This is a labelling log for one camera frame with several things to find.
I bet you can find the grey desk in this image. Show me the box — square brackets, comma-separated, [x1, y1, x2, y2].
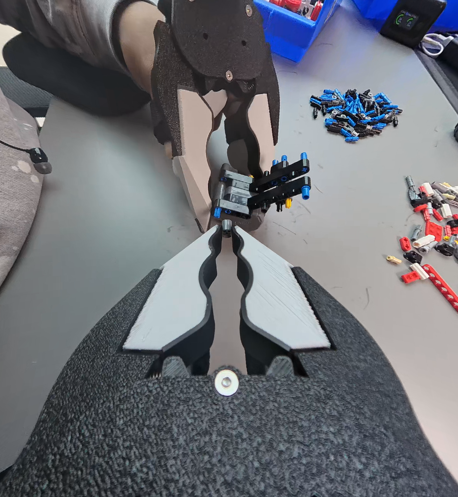
[0, 0, 458, 490]

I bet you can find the long red beam brick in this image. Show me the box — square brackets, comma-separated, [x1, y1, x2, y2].
[422, 264, 458, 318]

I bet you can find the black power bank green display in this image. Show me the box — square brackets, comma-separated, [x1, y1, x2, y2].
[381, 0, 447, 49]

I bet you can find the pile of blue black pins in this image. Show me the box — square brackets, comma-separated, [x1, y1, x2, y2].
[309, 89, 404, 143]

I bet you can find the person's grey patterned sweatshirt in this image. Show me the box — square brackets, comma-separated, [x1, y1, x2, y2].
[0, 50, 55, 317]

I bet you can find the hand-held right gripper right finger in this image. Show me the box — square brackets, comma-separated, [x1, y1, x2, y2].
[232, 226, 332, 354]

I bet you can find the black cord with toggle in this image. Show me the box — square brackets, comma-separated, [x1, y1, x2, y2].
[0, 129, 53, 174]

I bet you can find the person's left hand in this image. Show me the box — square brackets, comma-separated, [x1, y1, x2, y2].
[165, 91, 253, 171]

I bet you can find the person's left forearm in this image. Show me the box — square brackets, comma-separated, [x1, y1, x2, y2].
[13, 0, 163, 96]

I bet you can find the black toy brick assembly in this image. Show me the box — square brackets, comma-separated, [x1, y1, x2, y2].
[212, 152, 312, 230]

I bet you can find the heap of red white bricks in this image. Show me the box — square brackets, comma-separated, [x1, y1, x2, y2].
[269, 0, 325, 21]

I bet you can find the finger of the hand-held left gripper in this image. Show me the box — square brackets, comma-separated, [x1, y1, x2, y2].
[241, 87, 277, 177]
[173, 89, 224, 233]

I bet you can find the pile of mixed toy bricks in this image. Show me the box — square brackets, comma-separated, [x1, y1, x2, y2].
[405, 176, 458, 268]

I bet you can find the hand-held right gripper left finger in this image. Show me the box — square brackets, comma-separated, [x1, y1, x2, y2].
[123, 225, 220, 356]

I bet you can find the white cable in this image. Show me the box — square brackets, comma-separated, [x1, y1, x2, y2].
[420, 33, 458, 59]

